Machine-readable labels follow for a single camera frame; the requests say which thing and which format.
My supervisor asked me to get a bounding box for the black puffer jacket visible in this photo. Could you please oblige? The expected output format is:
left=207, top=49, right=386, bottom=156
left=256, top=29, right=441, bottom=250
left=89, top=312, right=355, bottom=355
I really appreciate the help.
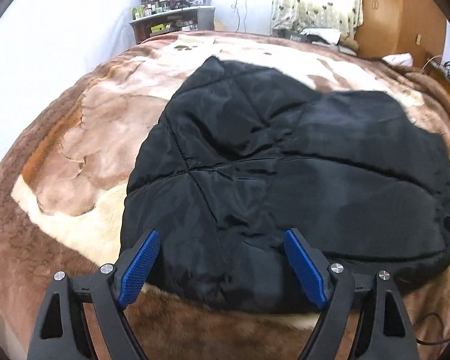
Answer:
left=121, top=57, right=450, bottom=314

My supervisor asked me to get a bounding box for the black box with papers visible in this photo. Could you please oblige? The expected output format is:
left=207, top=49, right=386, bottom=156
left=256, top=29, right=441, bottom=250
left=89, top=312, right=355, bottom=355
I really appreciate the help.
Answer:
left=272, top=28, right=358, bottom=56

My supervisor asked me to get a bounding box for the wooden headboard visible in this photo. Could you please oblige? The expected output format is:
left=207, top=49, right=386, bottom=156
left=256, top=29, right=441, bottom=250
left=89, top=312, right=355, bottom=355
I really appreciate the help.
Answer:
left=422, top=52, right=450, bottom=96

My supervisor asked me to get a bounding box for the dark wooden shelf desk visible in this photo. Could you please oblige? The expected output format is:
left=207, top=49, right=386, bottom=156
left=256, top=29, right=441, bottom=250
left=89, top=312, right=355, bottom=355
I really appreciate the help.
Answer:
left=130, top=6, right=215, bottom=44

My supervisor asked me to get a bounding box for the wooden wardrobe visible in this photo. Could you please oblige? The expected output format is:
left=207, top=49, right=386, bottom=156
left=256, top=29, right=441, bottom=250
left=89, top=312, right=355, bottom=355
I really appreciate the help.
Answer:
left=355, top=0, right=446, bottom=68

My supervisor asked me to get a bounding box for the white pillow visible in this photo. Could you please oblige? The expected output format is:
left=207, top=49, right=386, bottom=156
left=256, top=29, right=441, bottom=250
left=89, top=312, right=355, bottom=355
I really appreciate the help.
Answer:
left=382, top=53, right=414, bottom=68

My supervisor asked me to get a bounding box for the brown bear print blanket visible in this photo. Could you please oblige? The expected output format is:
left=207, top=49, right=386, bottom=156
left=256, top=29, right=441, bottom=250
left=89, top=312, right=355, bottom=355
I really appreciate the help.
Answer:
left=0, top=32, right=450, bottom=359

